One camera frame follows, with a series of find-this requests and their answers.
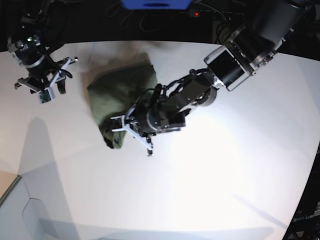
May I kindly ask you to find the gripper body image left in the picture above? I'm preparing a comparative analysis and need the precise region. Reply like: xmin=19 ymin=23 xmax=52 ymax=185
xmin=14 ymin=56 xmax=80 ymax=98

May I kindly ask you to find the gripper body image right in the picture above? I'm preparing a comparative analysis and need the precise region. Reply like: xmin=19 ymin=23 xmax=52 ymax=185
xmin=120 ymin=90 xmax=188 ymax=148

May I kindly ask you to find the green t-shirt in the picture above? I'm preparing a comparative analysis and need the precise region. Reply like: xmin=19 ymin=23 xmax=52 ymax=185
xmin=83 ymin=52 xmax=158 ymax=149

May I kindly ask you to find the blue box at top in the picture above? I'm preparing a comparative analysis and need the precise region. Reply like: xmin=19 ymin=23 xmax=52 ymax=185
xmin=120 ymin=0 xmax=192 ymax=10

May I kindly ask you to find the black power strip red light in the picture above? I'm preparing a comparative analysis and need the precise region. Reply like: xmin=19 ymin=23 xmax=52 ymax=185
xmin=188 ymin=9 xmax=244 ymax=21

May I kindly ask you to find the grey panel at corner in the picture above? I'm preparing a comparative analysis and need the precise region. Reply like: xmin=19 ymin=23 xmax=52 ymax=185
xmin=0 ymin=176 xmax=47 ymax=240

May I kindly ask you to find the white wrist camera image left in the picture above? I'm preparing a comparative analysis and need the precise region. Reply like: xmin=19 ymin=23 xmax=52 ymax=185
xmin=37 ymin=56 xmax=78 ymax=105

